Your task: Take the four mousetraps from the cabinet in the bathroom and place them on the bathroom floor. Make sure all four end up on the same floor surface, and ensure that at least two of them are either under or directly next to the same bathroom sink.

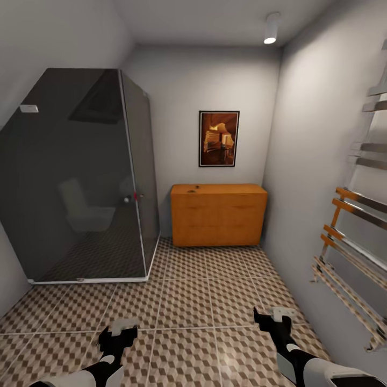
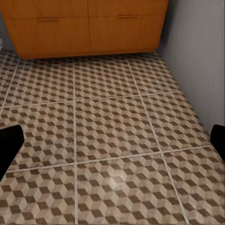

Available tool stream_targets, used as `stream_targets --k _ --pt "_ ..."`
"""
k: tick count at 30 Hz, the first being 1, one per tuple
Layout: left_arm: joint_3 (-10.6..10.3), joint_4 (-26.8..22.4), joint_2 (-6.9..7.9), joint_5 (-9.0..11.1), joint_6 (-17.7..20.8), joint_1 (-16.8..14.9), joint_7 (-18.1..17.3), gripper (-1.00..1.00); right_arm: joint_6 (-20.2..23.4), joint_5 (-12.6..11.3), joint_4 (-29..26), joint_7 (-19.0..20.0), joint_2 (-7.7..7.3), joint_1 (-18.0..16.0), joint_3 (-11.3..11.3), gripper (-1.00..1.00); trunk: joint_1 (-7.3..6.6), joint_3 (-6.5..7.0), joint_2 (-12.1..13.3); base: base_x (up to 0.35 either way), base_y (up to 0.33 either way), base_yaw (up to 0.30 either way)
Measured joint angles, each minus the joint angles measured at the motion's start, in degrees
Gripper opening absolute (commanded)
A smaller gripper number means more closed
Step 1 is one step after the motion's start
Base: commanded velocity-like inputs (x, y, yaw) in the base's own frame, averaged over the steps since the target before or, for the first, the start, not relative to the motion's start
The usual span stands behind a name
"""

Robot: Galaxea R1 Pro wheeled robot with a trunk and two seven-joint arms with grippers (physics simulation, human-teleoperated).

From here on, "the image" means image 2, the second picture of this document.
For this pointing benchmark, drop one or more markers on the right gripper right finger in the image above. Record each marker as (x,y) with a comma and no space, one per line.
(217,139)

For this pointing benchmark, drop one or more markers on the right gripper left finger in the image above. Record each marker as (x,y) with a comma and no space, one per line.
(11,140)

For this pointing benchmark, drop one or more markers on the cabinet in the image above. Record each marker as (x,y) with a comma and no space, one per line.
(69,28)

